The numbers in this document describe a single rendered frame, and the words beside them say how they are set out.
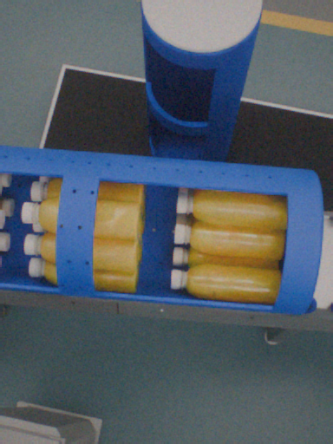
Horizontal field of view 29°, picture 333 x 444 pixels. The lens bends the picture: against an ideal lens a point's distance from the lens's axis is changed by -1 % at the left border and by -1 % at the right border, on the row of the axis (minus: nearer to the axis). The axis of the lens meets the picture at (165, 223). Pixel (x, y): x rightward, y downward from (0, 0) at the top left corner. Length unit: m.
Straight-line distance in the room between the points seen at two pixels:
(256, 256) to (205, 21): 0.56
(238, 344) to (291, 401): 0.27
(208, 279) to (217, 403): 1.11
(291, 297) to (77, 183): 0.44
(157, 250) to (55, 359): 1.04
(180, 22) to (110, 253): 0.59
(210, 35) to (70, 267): 0.64
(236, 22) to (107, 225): 0.61
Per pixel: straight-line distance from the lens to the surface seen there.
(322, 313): 1.47
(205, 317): 1.50
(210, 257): 1.34
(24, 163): 1.24
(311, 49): 2.78
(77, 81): 2.50
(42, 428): 1.37
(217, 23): 1.55
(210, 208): 1.25
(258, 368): 2.37
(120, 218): 1.19
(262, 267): 1.35
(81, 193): 1.18
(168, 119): 1.89
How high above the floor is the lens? 2.35
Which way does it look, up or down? 75 degrees down
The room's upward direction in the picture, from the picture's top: straight up
